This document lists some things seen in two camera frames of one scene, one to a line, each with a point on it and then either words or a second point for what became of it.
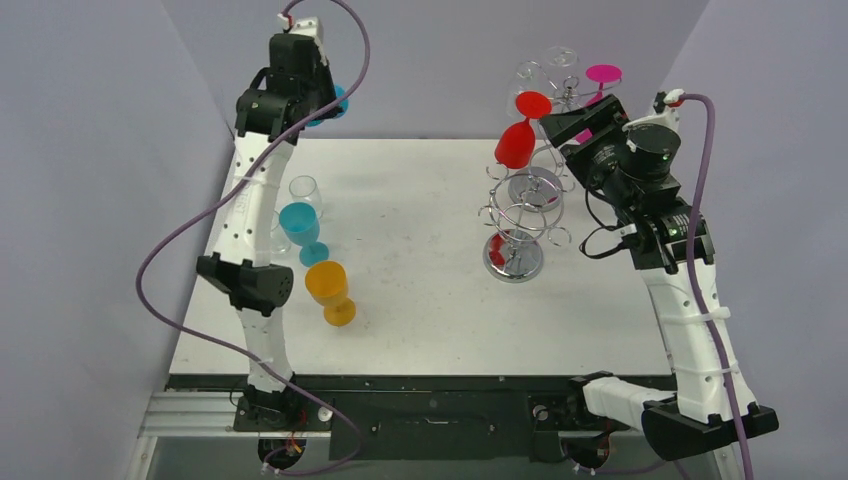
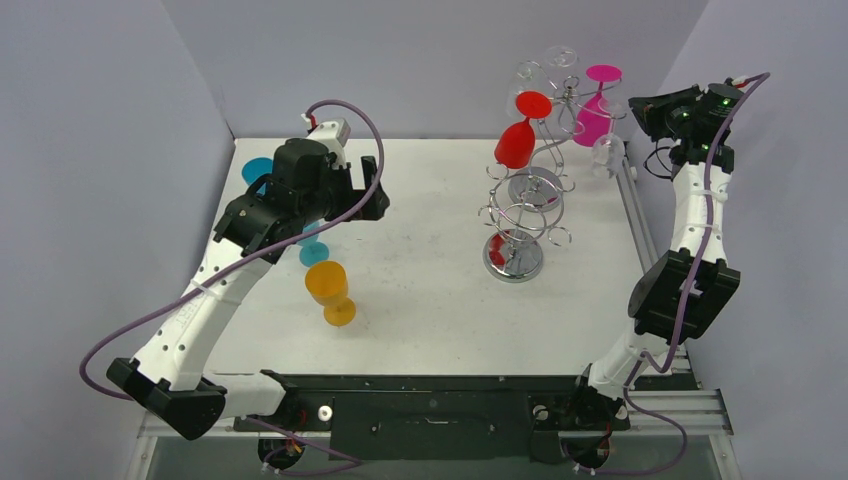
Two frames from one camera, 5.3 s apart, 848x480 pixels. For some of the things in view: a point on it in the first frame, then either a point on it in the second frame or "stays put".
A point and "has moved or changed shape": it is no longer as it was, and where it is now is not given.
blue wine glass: [339, 91] has moved or changed shape
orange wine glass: [326, 282] stays put
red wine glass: [515, 148] stays put
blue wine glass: [300, 223] stays put
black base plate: [416, 417] stays put
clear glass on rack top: [561, 56] stays put
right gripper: [584, 145] -> [660, 108]
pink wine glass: [601, 74] stays put
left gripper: [321, 71] -> [343, 175]
